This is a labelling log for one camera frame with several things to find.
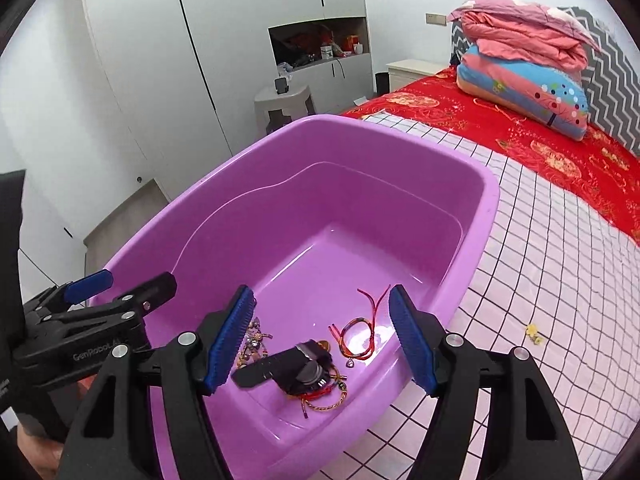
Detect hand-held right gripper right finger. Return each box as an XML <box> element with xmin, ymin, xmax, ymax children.
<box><xmin>388</xmin><ymin>284</ymin><xmax>583</xmax><ymax>480</ymax></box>

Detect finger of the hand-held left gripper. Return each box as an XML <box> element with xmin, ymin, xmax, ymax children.
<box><xmin>35</xmin><ymin>272</ymin><xmax>179</xmax><ymax>336</ymax></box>
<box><xmin>22</xmin><ymin>269</ymin><xmax>114</xmax><ymax>317</ymax></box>

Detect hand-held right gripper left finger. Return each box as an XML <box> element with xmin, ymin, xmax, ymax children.
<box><xmin>59</xmin><ymin>284</ymin><xmax>257</xmax><ymax>480</ymax></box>

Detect beaded stone bracelet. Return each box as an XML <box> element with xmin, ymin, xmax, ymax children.
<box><xmin>236</xmin><ymin>316</ymin><xmax>275</xmax><ymax>368</ymax></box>

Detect multicoloured braided cord bracelet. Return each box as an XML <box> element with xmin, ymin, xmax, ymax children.
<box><xmin>327</xmin><ymin>285</ymin><xmax>392</xmax><ymax>368</ymax></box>

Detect black wrist watch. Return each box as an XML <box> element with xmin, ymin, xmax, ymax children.
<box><xmin>231</xmin><ymin>339</ymin><xmax>335</xmax><ymax>397</ymax></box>

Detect red cord bracelet gold charm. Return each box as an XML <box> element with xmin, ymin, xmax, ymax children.
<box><xmin>299</xmin><ymin>340</ymin><xmax>351</xmax><ymax>420</ymax></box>

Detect purple plastic basin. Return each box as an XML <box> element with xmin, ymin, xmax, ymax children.
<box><xmin>102</xmin><ymin>114</ymin><xmax>501</xmax><ymax>480</ymax></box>

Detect person's left hand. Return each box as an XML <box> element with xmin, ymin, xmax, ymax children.
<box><xmin>17</xmin><ymin>417</ymin><xmax>66</xmax><ymax>480</ymax></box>

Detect white checked bed sheet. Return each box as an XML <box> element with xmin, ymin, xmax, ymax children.
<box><xmin>320</xmin><ymin>112</ymin><xmax>640</xmax><ymax>480</ymax></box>

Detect grey plastic stool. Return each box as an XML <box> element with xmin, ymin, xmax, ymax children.
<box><xmin>253</xmin><ymin>85</ymin><xmax>317</xmax><ymax>137</ymax></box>

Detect red patterned bedspread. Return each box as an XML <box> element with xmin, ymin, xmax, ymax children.
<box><xmin>340</xmin><ymin>64</ymin><xmax>640</xmax><ymax>246</ymax></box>

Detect white wardrobe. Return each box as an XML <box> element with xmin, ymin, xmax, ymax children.
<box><xmin>77</xmin><ymin>0</ymin><xmax>376</xmax><ymax>201</ymax></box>

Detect white nightstand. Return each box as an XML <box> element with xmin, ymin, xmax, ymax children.
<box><xmin>386</xmin><ymin>57</ymin><xmax>448</xmax><ymax>95</ymax></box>

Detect colourful folded blankets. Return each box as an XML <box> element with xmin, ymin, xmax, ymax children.
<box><xmin>456</xmin><ymin>42</ymin><xmax>591</xmax><ymax>142</ymax></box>

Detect folded pink quilt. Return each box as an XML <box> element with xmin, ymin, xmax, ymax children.
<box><xmin>446</xmin><ymin>0</ymin><xmax>603</xmax><ymax>73</ymax></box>

